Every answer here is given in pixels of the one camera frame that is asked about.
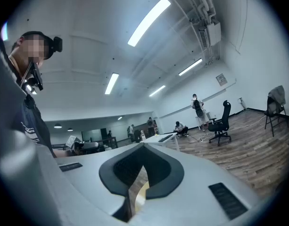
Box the person's head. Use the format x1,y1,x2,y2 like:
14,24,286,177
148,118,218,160
8,31,53,68

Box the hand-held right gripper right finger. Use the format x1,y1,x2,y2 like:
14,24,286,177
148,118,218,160
134,143,272,226

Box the thin camera cable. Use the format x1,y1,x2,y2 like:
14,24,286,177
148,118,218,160
19,64,32,89

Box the black folding chair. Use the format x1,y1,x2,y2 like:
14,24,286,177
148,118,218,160
264,95,289,137

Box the yellow round table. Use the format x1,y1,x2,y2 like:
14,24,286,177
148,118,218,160
134,180,150,215

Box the person's dark printed t-shirt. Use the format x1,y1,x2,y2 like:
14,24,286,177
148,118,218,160
7,55,57,159

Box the white square table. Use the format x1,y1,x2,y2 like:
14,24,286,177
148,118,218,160
140,132,181,152

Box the grey jacket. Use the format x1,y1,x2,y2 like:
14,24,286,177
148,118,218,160
268,85,286,113

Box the black head camera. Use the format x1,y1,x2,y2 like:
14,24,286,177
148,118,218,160
52,36,63,53

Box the black chest-mounted camera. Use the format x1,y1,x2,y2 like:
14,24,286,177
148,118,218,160
28,62,44,95

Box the grey wall panel box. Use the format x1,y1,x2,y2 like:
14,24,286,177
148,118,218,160
216,73,228,87

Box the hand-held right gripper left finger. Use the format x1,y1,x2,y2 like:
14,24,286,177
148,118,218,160
34,143,146,226

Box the white ceiling pipes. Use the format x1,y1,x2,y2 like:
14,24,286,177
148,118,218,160
195,0,217,21

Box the black backpack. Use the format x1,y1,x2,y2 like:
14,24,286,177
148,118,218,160
192,99,204,117

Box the long ceiling light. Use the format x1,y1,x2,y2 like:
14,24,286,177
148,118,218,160
104,73,119,95
149,85,166,97
178,58,203,76
127,0,171,47

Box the black office chair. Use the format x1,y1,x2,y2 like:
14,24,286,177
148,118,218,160
207,100,232,147

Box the white air conditioner unit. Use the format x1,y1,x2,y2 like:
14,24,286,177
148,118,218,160
198,21,222,48

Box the black keyboard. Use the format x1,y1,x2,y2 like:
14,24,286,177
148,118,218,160
158,134,173,143

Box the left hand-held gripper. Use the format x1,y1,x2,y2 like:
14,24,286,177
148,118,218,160
65,135,99,155

